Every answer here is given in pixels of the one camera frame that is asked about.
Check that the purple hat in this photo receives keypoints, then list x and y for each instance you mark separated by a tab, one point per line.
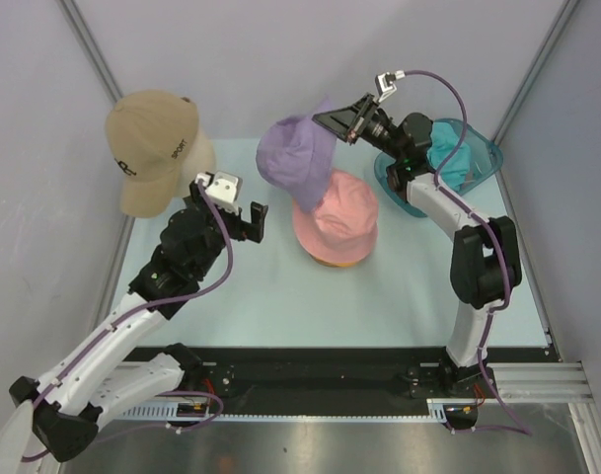
296	155

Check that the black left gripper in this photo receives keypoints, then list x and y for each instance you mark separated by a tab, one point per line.
243	229

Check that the tan baseball cap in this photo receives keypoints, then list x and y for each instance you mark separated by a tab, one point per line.
150	134

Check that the aluminium corner rail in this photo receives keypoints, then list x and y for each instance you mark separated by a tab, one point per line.
82	32
545	50

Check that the yellow bucket hat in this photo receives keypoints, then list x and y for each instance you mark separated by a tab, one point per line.
336	265

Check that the pink bucket hat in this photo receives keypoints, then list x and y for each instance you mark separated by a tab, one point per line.
343	227

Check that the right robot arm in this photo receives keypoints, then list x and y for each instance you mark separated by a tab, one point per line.
485	263

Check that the cream mannequin head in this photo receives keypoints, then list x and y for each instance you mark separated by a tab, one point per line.
201	158

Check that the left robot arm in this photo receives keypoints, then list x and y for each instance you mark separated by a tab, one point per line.
71	403

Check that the teal hat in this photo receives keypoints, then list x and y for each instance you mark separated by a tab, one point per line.
450	158

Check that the white slotted cable duct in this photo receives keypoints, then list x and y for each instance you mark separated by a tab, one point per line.
367	408

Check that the aluminium corner rail left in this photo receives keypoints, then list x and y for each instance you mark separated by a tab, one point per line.
82	32

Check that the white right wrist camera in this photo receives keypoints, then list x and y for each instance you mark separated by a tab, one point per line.
385	84

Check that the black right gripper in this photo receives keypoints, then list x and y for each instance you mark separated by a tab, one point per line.
347	122

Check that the aluminium frame rail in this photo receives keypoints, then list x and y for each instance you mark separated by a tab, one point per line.
542	383

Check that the aluminium corner rail right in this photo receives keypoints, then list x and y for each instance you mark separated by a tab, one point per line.
545	50

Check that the teal plastic bin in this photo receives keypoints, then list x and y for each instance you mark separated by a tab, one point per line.
477	160

